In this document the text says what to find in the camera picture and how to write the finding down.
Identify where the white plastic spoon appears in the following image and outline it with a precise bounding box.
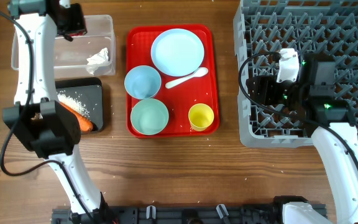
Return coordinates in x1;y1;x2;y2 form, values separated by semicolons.
165;67;209;89

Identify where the black waste tray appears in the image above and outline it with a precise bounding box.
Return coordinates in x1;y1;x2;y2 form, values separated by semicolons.
55;77;104;133

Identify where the green bowl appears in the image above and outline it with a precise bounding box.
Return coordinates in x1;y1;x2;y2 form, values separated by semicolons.
130;98;169;136

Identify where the light blue bowl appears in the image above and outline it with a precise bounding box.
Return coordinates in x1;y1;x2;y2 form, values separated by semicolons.
124;65;162;100

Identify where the white tissue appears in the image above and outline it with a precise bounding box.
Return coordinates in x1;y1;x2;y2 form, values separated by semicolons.
86;47;109;75

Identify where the yellow cup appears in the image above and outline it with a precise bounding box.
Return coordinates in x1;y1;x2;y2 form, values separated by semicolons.
188;103;214;131

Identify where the red serving tray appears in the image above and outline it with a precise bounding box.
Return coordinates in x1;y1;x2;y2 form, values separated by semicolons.
126;24;220;138

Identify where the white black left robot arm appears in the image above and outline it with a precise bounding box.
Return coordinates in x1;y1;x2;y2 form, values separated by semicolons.
2;0;118;223

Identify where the grey dishwasher rack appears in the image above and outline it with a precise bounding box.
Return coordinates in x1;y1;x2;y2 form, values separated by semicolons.
233;0;358;130

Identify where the orange carrot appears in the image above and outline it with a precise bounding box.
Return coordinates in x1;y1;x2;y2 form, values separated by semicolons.
61;103;93;133

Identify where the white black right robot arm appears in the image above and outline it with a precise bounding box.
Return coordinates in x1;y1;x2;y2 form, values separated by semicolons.
238;49;358;223

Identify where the brown food scrap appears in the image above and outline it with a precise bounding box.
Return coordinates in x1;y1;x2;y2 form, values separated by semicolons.
31;113;43;120

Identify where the clear plastic bin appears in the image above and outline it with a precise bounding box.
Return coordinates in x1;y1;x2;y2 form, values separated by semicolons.
11;13;116;80

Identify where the red snack wrapper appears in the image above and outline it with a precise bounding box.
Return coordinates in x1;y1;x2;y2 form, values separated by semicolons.
66;29;87;37

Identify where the white rice pile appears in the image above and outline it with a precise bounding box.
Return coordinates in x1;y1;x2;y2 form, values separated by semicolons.
57;91;90;118

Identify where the light blue plate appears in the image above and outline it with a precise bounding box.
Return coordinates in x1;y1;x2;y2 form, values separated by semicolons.
150;29;205;77

